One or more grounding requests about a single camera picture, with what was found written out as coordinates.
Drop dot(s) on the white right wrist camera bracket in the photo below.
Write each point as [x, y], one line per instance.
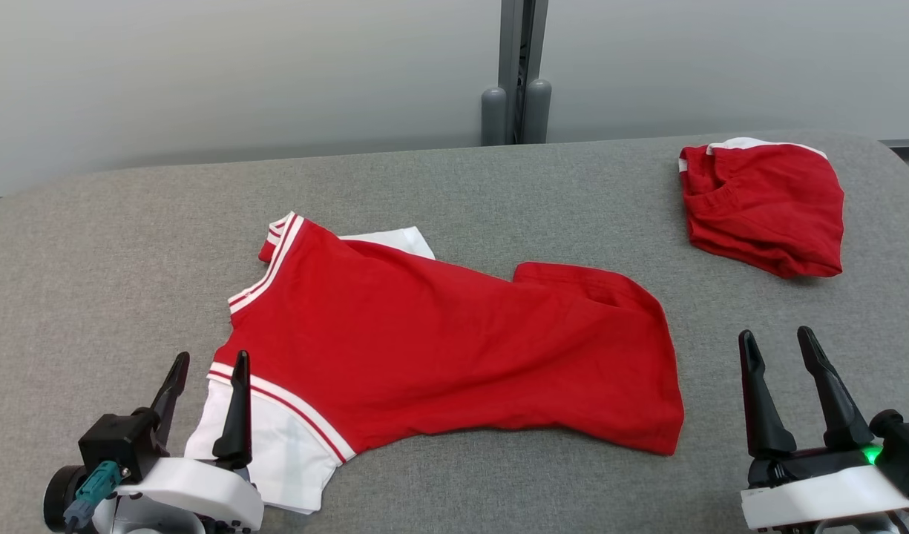
[825, 497]

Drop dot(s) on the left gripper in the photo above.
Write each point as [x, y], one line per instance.
[142, 519]

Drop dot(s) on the red shorts with white stripe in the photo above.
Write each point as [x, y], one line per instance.
[773, 208]

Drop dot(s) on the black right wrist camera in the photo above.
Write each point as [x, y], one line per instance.
[907, 452]

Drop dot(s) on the grey rounded cylinder foot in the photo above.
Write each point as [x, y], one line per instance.
[537, 111]
[493, 119]

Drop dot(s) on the grey metal partition post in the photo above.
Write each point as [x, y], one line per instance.
[510, 44]

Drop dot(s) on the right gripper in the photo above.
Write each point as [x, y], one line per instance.
[803, 466]

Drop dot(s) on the red t-shirt with white sleeves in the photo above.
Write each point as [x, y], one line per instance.
[439, 348]

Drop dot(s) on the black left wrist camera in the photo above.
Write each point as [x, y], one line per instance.
[116, 441]

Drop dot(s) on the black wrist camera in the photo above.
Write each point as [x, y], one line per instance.
[907, 452]
[116, 441]

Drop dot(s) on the teal left camera connector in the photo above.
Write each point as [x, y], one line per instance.
[94, 486]

